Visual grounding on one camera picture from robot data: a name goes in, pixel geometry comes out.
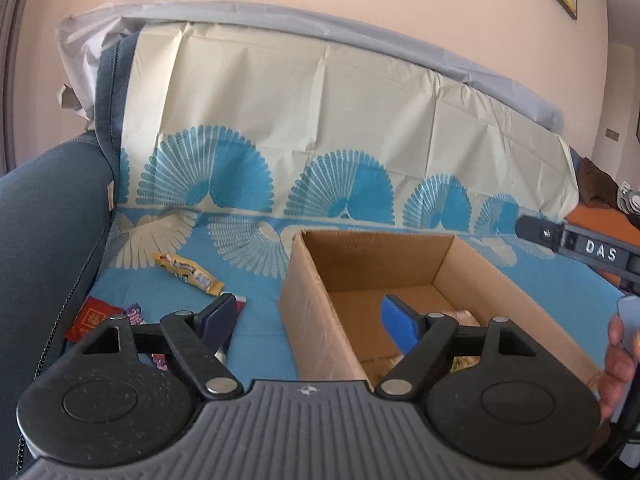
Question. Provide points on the person right hand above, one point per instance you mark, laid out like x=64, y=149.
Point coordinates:
x=619, y=368

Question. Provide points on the yellow Alpenliebe candy pack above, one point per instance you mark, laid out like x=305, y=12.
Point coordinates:
x=189, y=272

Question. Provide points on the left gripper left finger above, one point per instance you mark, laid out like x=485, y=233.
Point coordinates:
x=193, y=340

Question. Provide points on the round puffed rice cake pack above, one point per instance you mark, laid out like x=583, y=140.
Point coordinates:
x=466, y=352

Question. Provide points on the blue fan-pattern sofa cover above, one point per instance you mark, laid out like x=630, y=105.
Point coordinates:
x=231, y=140

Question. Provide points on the grey curtain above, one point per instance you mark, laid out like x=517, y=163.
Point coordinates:
x=11, y=21

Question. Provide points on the small purple candy packet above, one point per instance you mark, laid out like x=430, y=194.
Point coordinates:
x=148, y=337

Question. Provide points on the orange cushion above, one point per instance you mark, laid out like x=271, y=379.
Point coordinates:
x=608, y=221

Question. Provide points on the dark blue sofa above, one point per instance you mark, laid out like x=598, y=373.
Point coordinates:
x=56, y=212

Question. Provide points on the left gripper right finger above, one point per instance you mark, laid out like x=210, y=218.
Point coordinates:
x=423, y=341

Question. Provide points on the grey sheet on backrest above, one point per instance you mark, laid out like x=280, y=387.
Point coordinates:
x=82, y=38

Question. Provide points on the brown clothing pile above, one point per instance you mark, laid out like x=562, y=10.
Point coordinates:
x=597, y=189

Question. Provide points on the brown cardboard box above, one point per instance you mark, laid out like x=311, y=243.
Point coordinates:
x=330, y=302

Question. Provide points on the dark red square snack packet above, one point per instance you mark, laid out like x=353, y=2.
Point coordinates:
x=92, y=313

